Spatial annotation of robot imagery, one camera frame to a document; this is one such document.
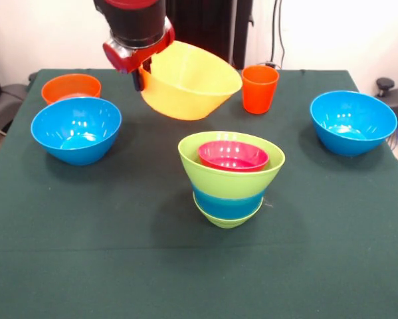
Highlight large blue bowl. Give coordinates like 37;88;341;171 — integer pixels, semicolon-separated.
310;90;398;158
30;96;123;166

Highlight large green bowl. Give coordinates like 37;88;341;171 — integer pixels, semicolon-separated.
177;131;286;201

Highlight orange cup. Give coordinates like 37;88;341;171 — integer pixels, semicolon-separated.
241;64;280;115

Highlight dark green table cloth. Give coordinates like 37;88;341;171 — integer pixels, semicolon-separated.
0;68;398;319

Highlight large yellow bowl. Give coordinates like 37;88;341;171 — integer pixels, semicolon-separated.
138;40;243;121

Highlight grey base leg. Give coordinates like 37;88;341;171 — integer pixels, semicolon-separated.
0;84;29;126

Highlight small green bowl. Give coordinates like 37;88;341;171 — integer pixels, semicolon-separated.
192;192;264;229

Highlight black hanging cable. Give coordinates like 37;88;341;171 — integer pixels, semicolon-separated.
270;0;288;69

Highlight small ribbed blue bowl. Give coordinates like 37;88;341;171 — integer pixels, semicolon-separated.
191;182;264;220

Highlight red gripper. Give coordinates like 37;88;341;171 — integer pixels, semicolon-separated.
102;16;176;92

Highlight black chair base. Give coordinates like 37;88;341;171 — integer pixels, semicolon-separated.
373;77;398;149

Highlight small pink bowl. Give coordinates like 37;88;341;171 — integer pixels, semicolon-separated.
197;140;270;172

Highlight orange bowl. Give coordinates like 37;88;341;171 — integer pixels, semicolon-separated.
41;73;102;106

